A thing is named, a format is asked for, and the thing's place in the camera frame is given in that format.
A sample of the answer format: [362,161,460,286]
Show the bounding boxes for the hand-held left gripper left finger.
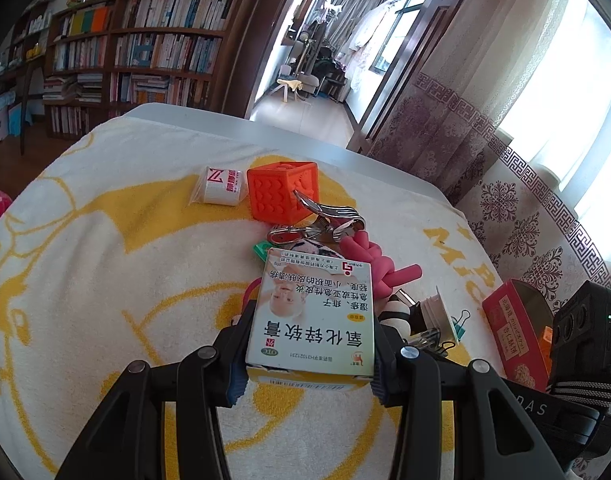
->
[53,302,259,480]

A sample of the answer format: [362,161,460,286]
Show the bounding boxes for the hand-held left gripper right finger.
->
[370,317,566,480]

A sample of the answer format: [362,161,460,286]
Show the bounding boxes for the black binder clip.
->
[403,327,459,358]

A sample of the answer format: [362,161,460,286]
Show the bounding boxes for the small panda toy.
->
[378,292,413,336]

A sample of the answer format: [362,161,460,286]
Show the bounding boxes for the white round plate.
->
[410,287,459,346]

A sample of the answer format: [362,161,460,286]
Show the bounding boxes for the teal binder clip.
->
[448,310,472,346]

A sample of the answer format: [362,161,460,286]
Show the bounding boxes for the white and yellow ointment box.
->
[244,247,377,394]

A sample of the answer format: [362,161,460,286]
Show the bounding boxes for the small steel spring clip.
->
[266,226,316,247]

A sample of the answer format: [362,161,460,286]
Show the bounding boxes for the large steel spring clip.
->
[292,190,367,243]

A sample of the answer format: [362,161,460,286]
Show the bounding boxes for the small white roll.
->
[190,166,244,207]

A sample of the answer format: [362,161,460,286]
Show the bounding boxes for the white patterned curtain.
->
[453,0,611,376]

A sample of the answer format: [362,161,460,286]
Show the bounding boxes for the white and yellow printed blanket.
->
[0,117,511,480]

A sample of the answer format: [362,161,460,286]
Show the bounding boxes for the purple patterned curtain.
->
[360,0,571,206]

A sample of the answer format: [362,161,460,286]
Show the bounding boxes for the wooden stool with yellow cloth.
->
[273,77,306,103]

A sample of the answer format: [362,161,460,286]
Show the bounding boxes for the grey chair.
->
[298,67,323,96]

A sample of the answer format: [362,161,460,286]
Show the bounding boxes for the rows of shelved books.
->
[48,0,236,133]

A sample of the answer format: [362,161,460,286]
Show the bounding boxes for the hanging white clothes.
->
[345,0,401,91]

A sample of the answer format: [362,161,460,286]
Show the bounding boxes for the wooden bookshelf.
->
[42,0,254,140]

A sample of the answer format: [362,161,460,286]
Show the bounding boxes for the blue storage box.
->
[0,92,34,143]

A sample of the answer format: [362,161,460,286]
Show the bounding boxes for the coat rack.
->
[315,0,343,76]

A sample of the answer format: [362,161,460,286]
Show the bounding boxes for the dark wooden open shelf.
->
[0,5,54,156]

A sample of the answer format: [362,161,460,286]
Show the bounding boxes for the wooden door frame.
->
[220,0,306,121]

